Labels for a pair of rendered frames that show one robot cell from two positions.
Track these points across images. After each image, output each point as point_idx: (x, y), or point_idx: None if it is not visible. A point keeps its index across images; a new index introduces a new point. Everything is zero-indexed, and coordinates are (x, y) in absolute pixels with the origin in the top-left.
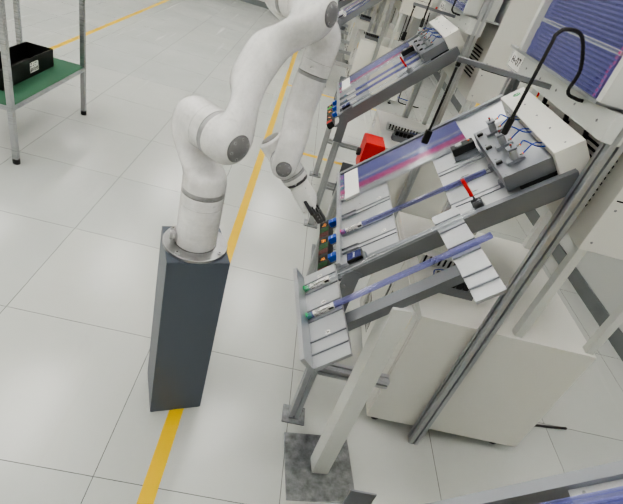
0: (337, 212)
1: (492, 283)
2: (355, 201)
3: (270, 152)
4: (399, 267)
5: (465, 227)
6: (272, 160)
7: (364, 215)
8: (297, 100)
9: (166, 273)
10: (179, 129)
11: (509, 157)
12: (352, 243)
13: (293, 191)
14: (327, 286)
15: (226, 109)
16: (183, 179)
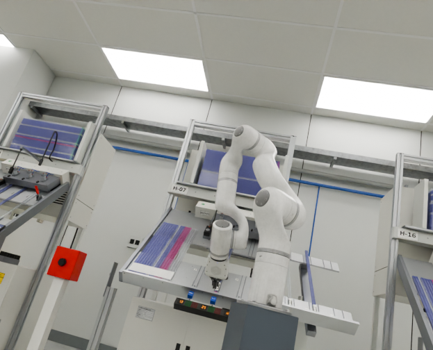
0: (188, 286)
1: (332, 264)
2: (180, 278)
3: (231, 232)
4: (183, 326)
5: (293, 253)
6: (244, 235)
7: (206, 280)
8: (234, 197)
9: (296, 330)
10: (285, 207)
11: (251, 227)
12: (232, 294)
13: (227, 262)
14: (295, 303)
15: (294, 194)
16: (284, 245)
